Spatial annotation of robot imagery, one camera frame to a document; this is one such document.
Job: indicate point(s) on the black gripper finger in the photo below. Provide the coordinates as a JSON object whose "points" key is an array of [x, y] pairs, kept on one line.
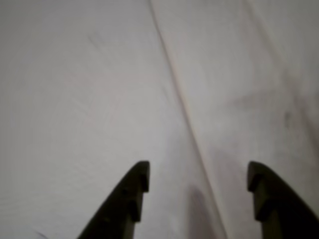
{"points": [[119, 206], [281, 204]]}

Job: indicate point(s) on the brown cardboard sheet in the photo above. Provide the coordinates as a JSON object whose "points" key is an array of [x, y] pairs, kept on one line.
{"points": [[124, 87]]}

